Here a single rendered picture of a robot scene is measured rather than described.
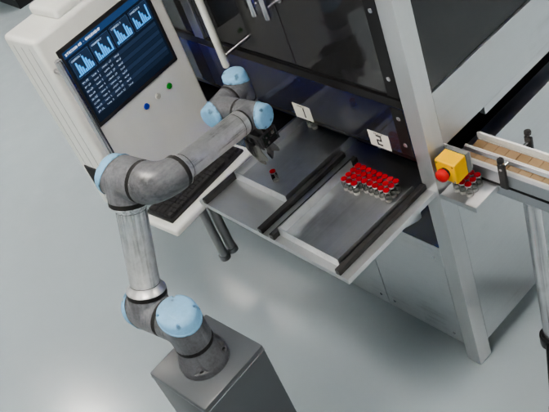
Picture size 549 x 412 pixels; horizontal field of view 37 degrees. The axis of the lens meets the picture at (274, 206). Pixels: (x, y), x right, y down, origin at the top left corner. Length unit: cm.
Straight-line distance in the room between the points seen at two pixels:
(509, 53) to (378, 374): 132
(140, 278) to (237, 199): 57
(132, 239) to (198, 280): 161
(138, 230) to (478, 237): 114
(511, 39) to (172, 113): 121
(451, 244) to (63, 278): 223
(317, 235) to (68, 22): 102
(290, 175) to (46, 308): 181
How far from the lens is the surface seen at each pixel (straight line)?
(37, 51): 270
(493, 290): 304
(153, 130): 301
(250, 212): 270
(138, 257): 231
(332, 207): 259
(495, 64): 258
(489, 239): 288
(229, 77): 247
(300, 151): 285
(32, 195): 497
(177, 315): 230
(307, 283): 363
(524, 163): 244
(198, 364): 240
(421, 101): 233
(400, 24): 219
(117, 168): 220
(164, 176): 213
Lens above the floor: 260
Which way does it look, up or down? 40 degrees down
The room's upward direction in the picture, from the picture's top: 23 degrees counter-clockwise
